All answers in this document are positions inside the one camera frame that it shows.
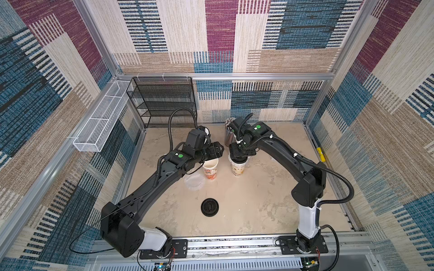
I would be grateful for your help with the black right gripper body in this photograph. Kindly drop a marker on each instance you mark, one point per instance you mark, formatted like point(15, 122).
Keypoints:
point(239, 153)

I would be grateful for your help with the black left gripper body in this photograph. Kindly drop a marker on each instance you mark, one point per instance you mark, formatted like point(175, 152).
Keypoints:
point(211, 152)

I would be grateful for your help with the beige patterned paper cup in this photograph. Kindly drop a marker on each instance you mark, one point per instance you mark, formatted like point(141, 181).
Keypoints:
point(238, 168)

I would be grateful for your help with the red patterned paper cup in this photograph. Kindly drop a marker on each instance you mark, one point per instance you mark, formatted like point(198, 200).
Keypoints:
point(210, 168)

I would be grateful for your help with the translucent leak-proof paper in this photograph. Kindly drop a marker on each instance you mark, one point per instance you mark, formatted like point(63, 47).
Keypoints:
point(195, 181)

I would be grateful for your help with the black cup lid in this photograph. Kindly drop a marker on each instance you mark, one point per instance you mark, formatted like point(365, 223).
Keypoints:
point(209, 207)

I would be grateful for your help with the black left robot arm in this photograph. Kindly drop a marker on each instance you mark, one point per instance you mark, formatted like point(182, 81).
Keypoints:
point(120, 222)

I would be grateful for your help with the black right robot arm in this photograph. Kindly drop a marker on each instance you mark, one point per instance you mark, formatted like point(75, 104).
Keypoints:
point(311, 177)

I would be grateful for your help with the metal straw holder cup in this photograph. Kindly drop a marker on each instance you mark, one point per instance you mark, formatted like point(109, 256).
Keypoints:
point(230, 136)

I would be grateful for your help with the black wire shelf rack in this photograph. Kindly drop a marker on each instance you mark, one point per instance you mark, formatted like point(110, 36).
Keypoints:
point(156, 99)

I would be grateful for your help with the yellow marker on rail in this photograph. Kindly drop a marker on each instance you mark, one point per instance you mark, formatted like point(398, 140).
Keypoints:
point(321, 154)

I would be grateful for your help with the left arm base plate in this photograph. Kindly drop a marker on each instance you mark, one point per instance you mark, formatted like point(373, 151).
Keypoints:
point(176, 247)

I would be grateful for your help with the white wire mesh basket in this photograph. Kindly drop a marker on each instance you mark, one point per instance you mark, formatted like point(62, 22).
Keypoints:
point(100, 124)

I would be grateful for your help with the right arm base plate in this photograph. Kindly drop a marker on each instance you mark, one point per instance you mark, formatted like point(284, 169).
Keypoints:
point(292, 245)

